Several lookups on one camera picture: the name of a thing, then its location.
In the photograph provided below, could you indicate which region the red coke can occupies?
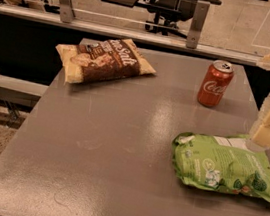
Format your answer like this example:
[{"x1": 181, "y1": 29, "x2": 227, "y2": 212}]
[{"x1": 197, "y1": 60, "x2": 234, "y2": 107}]

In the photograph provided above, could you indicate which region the green chip bag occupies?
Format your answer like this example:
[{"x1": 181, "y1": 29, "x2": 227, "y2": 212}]
[{"x1": 172, "y1": 132, "x2": 270, "y2": 203}]

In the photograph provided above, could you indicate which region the black office chair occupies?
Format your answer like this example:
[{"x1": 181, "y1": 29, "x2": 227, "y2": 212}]
[{"x1": 143, "y1": 0, "x2": 222, "y2": 39}]

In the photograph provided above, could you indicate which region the brown and cream chip bag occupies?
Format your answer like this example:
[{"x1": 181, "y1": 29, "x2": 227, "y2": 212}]
[{"x1": 56, "y1": 39, "x2": 156, "y2": 84}]

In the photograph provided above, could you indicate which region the glass barrier with metal rail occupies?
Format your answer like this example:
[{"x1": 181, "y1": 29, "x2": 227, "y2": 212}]
[{"x1": 0, "y1": 3, "x2": 261, "y2": 66}]

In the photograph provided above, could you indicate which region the middle metal rail bracket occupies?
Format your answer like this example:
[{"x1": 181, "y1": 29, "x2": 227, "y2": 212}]
[{"x1": 186, "y1": 0, "x2": 210, "y2": 49}]

